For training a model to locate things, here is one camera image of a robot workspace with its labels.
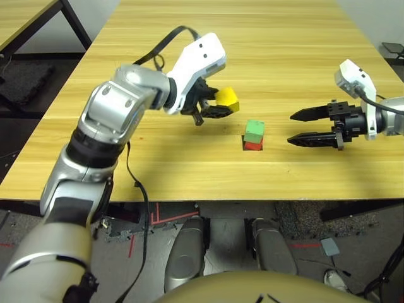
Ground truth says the yellow wooden block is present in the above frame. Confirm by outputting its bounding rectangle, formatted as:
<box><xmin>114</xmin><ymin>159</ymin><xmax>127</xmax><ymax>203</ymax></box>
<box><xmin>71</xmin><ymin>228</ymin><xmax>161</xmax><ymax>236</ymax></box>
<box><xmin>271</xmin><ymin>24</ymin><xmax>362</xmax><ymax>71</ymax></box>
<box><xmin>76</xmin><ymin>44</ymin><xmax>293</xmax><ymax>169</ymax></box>
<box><xmin>215</xmin><ymin>87</ymin><xmax>240</xmax><ymax>114</ymax></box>

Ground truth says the wooden side table black frame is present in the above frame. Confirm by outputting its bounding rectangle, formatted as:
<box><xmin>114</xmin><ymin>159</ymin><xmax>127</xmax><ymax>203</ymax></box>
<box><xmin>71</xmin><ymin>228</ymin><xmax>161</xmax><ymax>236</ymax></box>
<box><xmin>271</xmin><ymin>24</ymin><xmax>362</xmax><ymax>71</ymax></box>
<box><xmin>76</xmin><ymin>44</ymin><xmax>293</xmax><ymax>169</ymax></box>
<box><xmin>0</xmin><ymin>0</ymin><xmax>93</xmax><ymax>119</ymax></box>

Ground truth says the grey robot left foot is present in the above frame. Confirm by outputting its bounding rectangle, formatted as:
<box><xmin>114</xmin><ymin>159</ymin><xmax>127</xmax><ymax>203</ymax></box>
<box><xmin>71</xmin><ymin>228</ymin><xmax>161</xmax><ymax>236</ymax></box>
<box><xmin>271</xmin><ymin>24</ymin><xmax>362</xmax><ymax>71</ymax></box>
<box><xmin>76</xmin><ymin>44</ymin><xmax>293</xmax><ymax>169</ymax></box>
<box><xmin>163</xmin><ymin>217</ymin><xmax>209</xmax><ymax>293</ymax></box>

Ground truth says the black light stand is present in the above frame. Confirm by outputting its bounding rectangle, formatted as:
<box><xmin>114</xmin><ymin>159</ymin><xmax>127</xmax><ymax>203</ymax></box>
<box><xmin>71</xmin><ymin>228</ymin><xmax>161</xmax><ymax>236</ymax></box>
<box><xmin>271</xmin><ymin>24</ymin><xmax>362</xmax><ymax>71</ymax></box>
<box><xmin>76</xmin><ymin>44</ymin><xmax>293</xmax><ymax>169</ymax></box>
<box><xmin>381</xmin><ymin>42</ymin><xmax>404</xmax><ymax>61</ymax></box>

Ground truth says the grey robot foot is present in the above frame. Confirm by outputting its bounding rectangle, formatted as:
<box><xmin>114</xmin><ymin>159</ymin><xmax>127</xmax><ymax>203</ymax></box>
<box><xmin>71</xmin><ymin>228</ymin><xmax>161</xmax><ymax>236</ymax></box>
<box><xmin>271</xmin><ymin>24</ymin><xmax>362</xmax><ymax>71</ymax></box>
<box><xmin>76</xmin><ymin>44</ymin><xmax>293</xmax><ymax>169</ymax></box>
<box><xmin>163</xmin><ymin>217</ymin><xmax>209</xmax><ymax>293</ymax></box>
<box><xmin>252</xmin><ymin>217</ymin><xmax>299</xmax><ymax>275</ymax></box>

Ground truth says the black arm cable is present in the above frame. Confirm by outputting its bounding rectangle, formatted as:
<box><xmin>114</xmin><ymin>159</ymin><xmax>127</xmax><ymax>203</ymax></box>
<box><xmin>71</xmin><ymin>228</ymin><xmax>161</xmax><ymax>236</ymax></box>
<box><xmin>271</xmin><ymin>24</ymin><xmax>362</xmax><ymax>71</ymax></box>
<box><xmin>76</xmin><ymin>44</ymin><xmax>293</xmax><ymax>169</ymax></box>
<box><xmin>355</xmin><ymin>85</ymin><xmax>404</xmax><ymax>300</ymax></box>
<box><xmin>115</xmin><ymin>25</ymin><xmax>201</xmax><ymax>303</ymax></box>

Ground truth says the grey robot right foot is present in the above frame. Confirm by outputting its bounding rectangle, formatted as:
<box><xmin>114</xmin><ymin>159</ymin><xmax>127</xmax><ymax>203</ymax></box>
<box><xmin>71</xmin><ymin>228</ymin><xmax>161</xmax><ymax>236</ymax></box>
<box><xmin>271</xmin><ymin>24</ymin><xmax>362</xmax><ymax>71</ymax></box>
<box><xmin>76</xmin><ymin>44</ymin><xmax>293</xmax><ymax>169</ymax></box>
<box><xmin>252</xmin><ymin>217</ymin><xmax>299</xmax><ymax>275</ymax></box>

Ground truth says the black foam floor mat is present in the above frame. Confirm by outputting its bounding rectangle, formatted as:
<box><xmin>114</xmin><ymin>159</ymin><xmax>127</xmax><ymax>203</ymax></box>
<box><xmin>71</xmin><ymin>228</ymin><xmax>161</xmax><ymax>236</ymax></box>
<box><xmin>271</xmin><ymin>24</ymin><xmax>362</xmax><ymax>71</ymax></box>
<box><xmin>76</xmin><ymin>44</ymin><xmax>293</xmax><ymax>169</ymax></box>
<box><xmin>0</xmin><ymin>61</ymin><xmax>55</xmax><ymax>107</ymax></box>
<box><xmin>386</xmin><ymin>58</ymin><xmax>404</xmax><ymax>76</ymax></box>

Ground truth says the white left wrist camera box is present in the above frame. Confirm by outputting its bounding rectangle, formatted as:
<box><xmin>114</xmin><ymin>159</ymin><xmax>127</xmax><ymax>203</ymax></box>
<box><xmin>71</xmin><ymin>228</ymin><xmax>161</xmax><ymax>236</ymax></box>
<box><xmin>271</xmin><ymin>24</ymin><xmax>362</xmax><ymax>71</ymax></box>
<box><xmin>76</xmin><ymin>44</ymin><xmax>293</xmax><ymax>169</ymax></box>
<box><xmin>163</xmin><ymin>32</ymin><xmax>227</xmax><ymax>115</ymax></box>

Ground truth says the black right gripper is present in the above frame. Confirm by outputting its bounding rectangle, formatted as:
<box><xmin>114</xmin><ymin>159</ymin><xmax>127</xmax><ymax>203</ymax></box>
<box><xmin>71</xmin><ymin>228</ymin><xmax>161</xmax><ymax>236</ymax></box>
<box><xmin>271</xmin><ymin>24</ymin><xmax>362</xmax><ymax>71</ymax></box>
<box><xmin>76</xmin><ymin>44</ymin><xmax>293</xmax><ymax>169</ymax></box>
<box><xmin>287</xmin><ymin>100</ymin><xmax>369</xmax><ymax>151</ymax></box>

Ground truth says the green wooden block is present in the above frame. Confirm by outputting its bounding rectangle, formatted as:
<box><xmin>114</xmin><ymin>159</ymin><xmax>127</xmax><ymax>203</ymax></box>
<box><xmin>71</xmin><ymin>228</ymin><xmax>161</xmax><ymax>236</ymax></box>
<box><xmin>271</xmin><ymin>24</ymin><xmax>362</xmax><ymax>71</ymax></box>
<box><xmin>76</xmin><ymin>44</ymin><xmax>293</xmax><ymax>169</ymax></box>
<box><xmin>243</xmin><ymin>119</ymin><xmax>266</xmax><ymax>143</ymax></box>

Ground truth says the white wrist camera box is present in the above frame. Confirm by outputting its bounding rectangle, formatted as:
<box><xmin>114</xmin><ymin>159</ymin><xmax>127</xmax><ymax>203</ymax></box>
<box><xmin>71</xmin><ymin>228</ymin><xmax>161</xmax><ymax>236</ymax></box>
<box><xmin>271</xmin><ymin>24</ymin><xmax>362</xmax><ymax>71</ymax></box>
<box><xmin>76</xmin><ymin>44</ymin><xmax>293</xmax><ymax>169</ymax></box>
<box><xmin>163</xmin><ymin>32</ymin><xmax>227</xmax><ymax>115</ymax></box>
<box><xmin>334</xmin><ymin>59</ymin><xmax>378</xmax><ymax>141</ymax></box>

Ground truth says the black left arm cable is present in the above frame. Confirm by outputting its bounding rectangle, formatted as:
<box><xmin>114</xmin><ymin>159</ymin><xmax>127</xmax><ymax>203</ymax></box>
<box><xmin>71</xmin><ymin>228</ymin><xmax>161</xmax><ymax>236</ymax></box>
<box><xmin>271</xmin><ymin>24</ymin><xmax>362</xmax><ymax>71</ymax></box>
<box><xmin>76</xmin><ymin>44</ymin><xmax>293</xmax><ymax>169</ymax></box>
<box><xmin>115</xmin><ymin>25</ymin><xmax>201</xmax><ymax>303</ymax></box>

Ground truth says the white sneaker with grey sole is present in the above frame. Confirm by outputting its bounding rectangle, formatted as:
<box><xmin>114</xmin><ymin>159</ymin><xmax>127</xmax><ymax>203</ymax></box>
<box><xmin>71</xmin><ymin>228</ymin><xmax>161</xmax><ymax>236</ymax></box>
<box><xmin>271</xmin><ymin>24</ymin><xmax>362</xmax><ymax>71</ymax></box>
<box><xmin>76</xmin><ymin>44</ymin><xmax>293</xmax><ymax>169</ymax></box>
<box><xmin>324</xmin><ymin>268</ymin><xmax>350</xmax><ymax>293</ymax></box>

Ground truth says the black square marker patch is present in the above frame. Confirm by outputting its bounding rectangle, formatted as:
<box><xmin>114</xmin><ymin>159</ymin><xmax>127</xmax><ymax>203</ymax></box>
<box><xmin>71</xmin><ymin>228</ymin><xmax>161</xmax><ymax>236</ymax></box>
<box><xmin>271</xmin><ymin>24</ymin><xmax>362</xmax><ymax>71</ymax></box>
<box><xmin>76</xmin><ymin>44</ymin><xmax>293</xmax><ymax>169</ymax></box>
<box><xmin>241</xmin><ymin>134</ymin><xmax>264</xmax><ymax>152</ymax></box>

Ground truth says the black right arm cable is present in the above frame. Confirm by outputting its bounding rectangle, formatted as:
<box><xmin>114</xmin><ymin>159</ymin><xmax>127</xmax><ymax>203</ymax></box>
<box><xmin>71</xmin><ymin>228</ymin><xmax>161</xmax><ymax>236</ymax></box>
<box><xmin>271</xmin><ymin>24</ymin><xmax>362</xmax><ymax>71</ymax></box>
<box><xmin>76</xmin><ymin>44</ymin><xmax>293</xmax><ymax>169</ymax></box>
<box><xmin>355</xmin><ymin>85</ymin><xmax>404</xmax><ymax>300</ymax></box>

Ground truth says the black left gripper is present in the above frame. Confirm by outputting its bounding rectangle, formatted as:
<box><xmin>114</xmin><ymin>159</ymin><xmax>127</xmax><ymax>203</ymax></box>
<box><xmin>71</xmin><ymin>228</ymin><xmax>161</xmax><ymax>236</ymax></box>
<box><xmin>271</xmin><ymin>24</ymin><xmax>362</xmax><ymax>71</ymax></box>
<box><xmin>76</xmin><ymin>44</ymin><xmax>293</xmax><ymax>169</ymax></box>
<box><xmin>182</xmin><ymin>78</ymin><xmax>234</xmax><ymax>127</ymax></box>

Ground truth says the grey foot pedal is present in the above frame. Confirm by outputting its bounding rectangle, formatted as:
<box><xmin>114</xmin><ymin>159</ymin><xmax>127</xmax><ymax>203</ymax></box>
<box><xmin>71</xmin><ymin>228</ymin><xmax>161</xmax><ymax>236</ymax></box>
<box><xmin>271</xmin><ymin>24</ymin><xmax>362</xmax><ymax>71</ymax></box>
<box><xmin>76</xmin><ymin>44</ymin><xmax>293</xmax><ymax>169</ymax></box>
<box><xmin>320</xmin><ymin>237</ymin><xmax>341</xmax><ymax>257</ymax></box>

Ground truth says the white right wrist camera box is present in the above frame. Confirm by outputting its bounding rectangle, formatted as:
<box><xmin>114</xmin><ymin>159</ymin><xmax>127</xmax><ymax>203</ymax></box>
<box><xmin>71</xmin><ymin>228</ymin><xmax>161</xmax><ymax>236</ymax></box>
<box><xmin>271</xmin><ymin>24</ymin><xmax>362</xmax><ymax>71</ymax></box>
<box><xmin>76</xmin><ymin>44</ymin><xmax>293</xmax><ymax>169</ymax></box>
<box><xmin>334</xmin><ymin>59</ymin><xmax>378</xmax><ymax>141</ymax></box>

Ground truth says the khaki robot torso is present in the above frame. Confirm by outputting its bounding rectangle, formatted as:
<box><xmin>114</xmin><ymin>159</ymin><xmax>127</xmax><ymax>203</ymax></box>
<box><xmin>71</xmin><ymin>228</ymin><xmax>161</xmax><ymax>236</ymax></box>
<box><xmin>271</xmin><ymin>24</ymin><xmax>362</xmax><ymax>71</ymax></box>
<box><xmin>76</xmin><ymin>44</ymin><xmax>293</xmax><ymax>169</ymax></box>
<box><xmin>154</xmin><ymin>270</ymin><xmax>364</xmax><ymax>303</ymax></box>

